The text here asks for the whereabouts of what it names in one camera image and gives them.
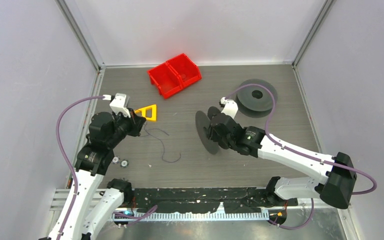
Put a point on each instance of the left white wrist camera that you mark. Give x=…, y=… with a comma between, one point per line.
x=119, y=103

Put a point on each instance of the small round connector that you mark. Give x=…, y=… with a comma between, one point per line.
x=115, y=160
x=124, y=163

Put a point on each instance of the right red bin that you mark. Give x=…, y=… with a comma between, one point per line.
x=186, y=69

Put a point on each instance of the left red bin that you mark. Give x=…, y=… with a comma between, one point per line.
x=165, y=79

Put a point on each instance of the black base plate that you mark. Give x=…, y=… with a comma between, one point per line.
x=205, y=200

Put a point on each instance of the grey spool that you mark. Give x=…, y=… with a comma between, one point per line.
x=207, y=135
x=254, y=99

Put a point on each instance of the grey slotted cable duct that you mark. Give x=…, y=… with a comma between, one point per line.
x=215, y=216

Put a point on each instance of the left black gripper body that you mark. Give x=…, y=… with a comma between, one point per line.
x=127, y=126

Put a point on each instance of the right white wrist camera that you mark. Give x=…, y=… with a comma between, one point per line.
x=230, y=107

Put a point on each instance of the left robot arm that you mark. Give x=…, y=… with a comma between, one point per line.
x=78, y=220

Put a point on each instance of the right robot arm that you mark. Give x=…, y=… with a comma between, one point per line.
x=328, y=177

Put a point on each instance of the red bin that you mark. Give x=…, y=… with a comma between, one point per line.
x=186, y=69
x=165, y=79

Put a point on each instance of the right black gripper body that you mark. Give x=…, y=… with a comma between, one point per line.
x=213, y=135

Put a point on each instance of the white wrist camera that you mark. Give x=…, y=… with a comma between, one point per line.
x=119, y=103
x=230, y=107

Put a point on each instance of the yellow triangular plastic piece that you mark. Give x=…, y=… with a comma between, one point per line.
x=149, y=112

